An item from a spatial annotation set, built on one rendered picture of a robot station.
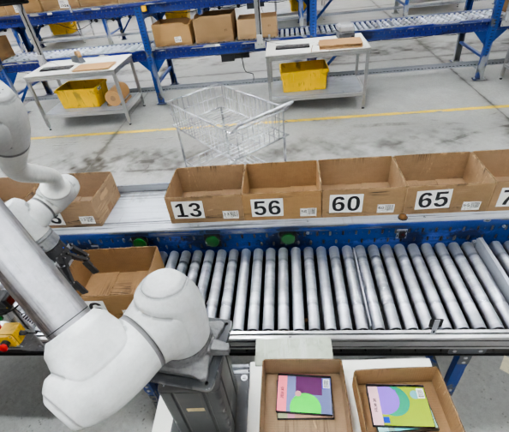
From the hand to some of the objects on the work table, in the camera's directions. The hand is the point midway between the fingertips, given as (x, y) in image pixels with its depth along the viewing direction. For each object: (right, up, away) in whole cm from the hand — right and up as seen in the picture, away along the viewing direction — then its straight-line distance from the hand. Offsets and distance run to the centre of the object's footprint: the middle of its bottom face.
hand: (87, 279), depth 148 cm
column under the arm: (+52, -43, -20) cm, 70 cm away
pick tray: (+116, -45, -33) cm, 129 cm away
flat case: (+85, -37, -20) cm, 95 cm away
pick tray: (+84, -45, -27) cm, 99 cm away
